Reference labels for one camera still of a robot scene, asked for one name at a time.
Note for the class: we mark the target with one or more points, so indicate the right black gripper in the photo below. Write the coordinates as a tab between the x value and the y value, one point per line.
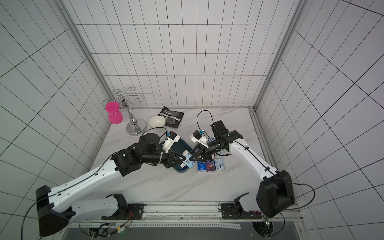
202	153

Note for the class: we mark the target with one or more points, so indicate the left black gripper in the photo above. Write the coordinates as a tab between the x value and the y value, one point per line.
181	157

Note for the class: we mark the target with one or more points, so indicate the dark purple anime tissue pack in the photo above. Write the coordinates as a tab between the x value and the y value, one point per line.
210	166

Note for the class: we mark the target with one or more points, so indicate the light blue striped tissue pack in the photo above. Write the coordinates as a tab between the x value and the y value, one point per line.
219	164

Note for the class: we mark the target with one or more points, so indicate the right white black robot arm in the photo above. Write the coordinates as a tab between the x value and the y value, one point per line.
275	191

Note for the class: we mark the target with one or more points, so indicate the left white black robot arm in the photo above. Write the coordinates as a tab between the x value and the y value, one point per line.
59	206

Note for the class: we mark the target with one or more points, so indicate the black snack packet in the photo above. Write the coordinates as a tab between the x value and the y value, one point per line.
173	118

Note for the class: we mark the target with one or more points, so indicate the white ceramic bowl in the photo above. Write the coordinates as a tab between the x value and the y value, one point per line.
157	122

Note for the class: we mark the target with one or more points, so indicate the chrome cup holder stand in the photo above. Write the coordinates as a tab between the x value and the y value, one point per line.
134	126

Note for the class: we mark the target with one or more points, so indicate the pink plastic cup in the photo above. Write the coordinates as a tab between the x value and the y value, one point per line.
114	113

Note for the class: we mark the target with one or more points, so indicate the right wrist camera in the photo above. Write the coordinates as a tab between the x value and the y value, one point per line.
198	137

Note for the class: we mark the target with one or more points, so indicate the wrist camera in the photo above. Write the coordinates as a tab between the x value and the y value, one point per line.
171	138
198	137

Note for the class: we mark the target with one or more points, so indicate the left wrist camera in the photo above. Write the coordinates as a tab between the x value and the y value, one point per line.
171	138

